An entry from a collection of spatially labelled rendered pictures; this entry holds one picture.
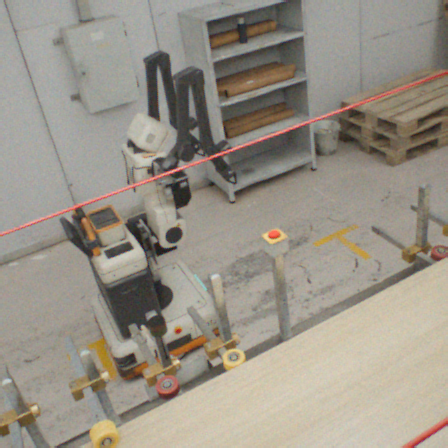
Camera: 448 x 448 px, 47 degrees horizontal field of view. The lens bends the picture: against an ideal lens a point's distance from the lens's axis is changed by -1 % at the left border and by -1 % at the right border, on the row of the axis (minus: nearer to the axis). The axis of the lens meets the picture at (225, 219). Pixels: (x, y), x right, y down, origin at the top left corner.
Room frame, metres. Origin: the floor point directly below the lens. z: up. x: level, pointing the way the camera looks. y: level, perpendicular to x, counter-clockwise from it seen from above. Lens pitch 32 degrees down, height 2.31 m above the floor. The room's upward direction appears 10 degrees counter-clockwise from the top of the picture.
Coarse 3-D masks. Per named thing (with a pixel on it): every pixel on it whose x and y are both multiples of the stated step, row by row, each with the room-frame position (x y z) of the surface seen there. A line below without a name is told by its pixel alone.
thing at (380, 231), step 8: (376, 224) 2.08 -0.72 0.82; (376, 232) 2.04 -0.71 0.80; (384, 232) 2.00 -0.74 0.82; (392, 240) 1.94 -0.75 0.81; (400, 240) 1.92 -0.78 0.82; (400, 248) 1.89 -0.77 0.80; (416, 256) 1.80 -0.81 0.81; (424, 256) 1.78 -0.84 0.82; (424, 264) 1.75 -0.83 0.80; (432, 264) 1.72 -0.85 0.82
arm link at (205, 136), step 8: (200, 72) 2.40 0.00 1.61; (200, 80) 2.39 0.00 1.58; (192, 88) 2.43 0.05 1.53; (200, 88) 2.42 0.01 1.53; (200, 96) 2.42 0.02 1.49; (200, 104) 2.42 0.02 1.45; (200, 112) 2.41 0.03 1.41; (200, 120) 2.41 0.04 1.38; (208, 120) 2.43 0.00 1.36; (200, 128) 2.42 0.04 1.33; (208, 128) 2.42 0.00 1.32; (200, 136) 2.43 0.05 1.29; (208, 136) 2.41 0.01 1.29; (200, 144) 2.45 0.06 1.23; (208, 144) 2.41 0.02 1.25
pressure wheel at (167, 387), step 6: (162, 378) 1.27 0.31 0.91; (168, 378) 1.27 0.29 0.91; (174, 378) 1.26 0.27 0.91; (162, 384) 1.25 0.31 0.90; (168, 384) 1.24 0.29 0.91; (174, 384) 1.24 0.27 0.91; (162, 390) 1.22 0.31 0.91; (168, 390) 1.21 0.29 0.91; (174, 390) 1.21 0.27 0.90; (162, 396) 1.21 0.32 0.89; (168, 396) 1.20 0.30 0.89; (174, 396) 1.21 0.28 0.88
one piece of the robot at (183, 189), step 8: (176, 176) 2.53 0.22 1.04; (184, 176) 2.51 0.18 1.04; (176, 184) 2.46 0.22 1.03; (184, 184) 2.47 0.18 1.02; (168, 192) 2.45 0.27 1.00; (176, 192) 2.45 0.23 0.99; (184, 192) 2.47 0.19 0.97; (176, 200) 2.45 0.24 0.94; (184, 200) 2.46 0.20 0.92; (176, 208) 2.44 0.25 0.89
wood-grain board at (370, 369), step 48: (432, 288) 1.49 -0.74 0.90; (336, 336) 1.33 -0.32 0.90; (384, 336) 1.29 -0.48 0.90; (432, 336) 1.25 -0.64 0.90; (240, 384) 1.19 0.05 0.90; (288, 384) 1.16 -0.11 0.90; (336, 384) 1.12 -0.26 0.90; (384, 384) 1.09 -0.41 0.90; (432, 384) 1.06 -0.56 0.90; (144, 432) 1.07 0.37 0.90; (192, 432) 1.04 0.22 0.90; (240, 432) 1.01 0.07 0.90; (288, 432) 0.98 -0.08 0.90; (336, 432) 0.95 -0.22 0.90; (384, 432) 0.92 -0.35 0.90
